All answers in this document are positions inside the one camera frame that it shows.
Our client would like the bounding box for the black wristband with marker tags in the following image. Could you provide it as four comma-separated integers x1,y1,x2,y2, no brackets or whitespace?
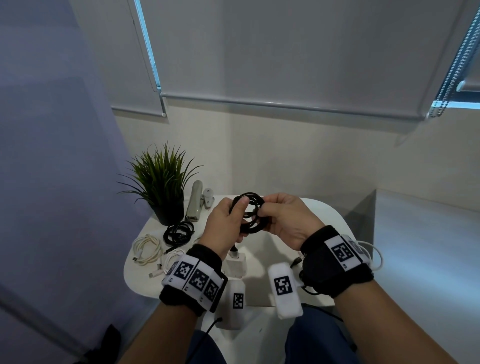
159,243,229,318
299,224,375,299

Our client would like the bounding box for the white charger adapter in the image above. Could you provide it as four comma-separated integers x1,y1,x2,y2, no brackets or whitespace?
224,251,248,280

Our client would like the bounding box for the wide white roller blind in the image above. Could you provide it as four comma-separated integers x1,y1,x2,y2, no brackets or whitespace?
136,0,475,122

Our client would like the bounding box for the pile of cables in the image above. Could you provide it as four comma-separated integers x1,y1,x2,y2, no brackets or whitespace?
290,239,383,297

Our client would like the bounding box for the person's right forearm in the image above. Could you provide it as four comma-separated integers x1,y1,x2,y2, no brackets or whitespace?
333,279,458,364

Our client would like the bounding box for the person's right leg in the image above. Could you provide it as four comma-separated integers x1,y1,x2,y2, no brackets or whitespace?
284,307,361,364

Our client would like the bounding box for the person's left leg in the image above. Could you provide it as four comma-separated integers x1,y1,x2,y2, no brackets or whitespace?
185,329,228,364

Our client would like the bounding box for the beige charging cable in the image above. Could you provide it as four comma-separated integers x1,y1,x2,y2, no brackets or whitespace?
131,234,164,267

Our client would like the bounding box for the person's right hand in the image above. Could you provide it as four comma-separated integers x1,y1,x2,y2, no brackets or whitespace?
256,193,326,251

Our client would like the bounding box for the thin black camera cord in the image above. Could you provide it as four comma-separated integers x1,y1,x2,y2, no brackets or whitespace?
303,303,344,323
185,316,224,364

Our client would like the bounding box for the grey oblong device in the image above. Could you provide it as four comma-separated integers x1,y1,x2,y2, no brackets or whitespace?
184,179,204,223

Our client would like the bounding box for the green plant in black pot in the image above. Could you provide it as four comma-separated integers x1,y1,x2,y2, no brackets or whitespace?
116,142,203,226

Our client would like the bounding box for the black usb cable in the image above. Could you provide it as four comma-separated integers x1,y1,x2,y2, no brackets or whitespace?
163,220,196,248

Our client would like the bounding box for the person's leg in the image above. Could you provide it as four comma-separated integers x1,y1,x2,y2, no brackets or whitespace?
185,329,228,364
284,307,361,364

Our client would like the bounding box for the person's left forearm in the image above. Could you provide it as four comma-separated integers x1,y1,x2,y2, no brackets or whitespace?
118,301,200,364

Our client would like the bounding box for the metal bead chain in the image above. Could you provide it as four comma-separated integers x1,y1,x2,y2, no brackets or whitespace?
428,7,480,118

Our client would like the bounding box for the thin black cable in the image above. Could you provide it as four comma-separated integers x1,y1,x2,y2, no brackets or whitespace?
228,192,271,260

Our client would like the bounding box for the person's left hand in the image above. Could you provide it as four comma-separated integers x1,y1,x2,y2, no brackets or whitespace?
197,195,251,260

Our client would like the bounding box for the white charging cable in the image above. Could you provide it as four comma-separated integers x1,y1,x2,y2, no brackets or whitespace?
148,247,187,279

